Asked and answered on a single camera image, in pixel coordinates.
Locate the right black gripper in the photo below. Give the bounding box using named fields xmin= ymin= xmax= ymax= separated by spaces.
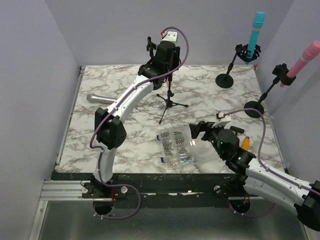
xmin=190 ymin=120 xmax=226 ymax=159

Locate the black round-base mic stand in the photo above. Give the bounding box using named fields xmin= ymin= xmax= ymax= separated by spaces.
xmin=145 ymin=36 xmax=163 ymax=91

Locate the black tripod mic stand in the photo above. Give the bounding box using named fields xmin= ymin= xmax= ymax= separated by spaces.
xmin=156 ymin=74 xmax=189 ymax=125

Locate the silver mesh microphone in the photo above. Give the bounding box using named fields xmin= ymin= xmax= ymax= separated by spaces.
xmin=86 ymin=94 xmax=117 ymax=104

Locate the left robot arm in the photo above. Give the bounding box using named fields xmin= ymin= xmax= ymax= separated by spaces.
xmin=89 ymin=40 xmax=181 ymax=198

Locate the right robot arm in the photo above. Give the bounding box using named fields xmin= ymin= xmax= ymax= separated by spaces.
xmin=189 ymin=121 xmax=320 ymax=231

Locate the blue microphone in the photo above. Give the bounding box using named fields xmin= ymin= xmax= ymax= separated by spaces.
xmin=247 ymin=11 xmax=266 ymax=60

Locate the black clip round stand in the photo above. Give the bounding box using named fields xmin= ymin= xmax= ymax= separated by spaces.
xmin=244 ymin=63 xmax=296 ymax=119

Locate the pink microphone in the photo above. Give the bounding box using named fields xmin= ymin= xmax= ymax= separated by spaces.
xmin=280 ymin=40 xmax=320 ymax=88

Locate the clear plastic screw box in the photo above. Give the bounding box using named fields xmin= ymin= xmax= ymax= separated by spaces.
xmin=156 ymin=125 xmax=220 ymax=167

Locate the black T-shaped tool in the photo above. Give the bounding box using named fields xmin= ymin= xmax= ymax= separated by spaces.
xmin=230 ymin=126 xmax=245 ymax=134

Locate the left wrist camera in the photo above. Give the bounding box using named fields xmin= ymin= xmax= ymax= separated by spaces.
xmin=161 ymin=31 xmax=179 ymax=45

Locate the black shock-mount round stand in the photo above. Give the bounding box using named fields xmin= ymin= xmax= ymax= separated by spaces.
xmin=215 ymin=43 xmax=262 ymax=89

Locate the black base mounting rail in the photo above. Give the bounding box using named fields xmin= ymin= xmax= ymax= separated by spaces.
xmin=49 ymin=172 xmax=261 ymax=208

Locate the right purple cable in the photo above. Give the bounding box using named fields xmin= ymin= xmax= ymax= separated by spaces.
xmin=222 ymin=106 xmax=320 ymax=196

